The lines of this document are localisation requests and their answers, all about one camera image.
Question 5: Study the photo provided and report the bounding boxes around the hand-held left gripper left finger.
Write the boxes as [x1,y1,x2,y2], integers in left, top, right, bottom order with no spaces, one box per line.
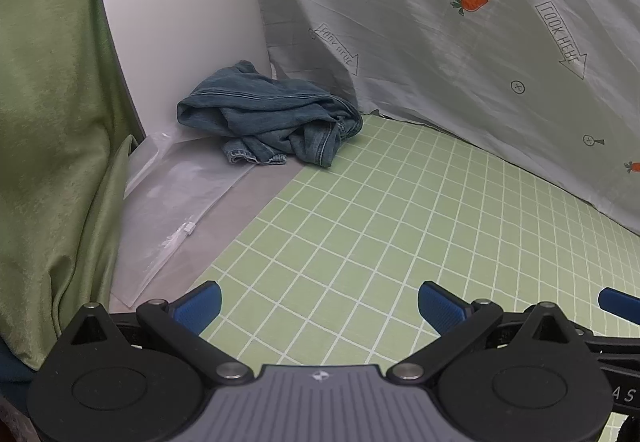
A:
[60,280,256,385]

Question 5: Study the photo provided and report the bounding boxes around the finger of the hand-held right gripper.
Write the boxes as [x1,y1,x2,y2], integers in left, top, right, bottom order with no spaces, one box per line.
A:
[575,287,640,357]

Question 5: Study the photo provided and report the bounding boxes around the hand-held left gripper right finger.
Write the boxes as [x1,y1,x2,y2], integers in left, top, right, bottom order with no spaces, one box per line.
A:
[387,280,588,385]

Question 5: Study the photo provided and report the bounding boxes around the blue denim jeans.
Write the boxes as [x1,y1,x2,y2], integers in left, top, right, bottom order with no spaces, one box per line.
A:
[176,60,364,169]

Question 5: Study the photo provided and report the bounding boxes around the clear plastic bag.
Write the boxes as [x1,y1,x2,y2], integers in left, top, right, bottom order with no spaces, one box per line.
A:
[107,129,288,309]

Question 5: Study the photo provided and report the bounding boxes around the dark blue cloth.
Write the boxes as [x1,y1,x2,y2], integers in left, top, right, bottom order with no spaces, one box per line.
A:
[0,344,33,384]

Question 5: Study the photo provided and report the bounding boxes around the green curtain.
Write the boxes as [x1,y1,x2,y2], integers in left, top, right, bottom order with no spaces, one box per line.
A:
[0,0,146,370]

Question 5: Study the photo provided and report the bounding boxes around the grey carrot print sheet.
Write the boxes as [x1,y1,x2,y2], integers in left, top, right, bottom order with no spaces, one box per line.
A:
[245,0,640,237]

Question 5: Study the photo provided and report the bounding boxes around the white panel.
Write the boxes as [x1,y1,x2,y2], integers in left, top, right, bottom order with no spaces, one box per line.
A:
[87,0,273,138]

